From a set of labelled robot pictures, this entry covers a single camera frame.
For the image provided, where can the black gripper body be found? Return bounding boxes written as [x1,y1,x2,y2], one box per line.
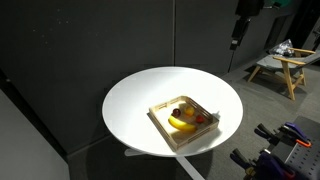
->
[231,17,252,42]

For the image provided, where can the yellow banana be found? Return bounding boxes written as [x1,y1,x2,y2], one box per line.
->
[167,114,198,133]

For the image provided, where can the wooden tray box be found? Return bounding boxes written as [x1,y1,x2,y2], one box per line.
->
[148,95,220,153]

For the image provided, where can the clear plastic bag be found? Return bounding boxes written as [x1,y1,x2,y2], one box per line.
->
[269,38,296,57]

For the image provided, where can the wooden armchair grey cushion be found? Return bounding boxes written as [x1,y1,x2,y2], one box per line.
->
[247,47,320,101]

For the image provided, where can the yellow lemon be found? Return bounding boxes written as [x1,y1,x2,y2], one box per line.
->
[184,105,196,117]

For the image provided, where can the red apple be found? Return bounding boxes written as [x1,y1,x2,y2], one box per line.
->
[195,114,206,125]

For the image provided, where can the black spring clamp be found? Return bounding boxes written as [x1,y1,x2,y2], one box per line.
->
[229,148,257,176]
[254,123,284,145]

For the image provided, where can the purple clamp orange tips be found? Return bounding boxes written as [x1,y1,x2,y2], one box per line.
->
[279,121,313,148]
[254,148,297,180]

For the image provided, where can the white round table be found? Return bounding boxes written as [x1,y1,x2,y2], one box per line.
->
[101,66,244,180]

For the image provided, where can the perforated metal breadboard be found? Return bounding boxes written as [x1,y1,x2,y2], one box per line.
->
[284,115,320,180]

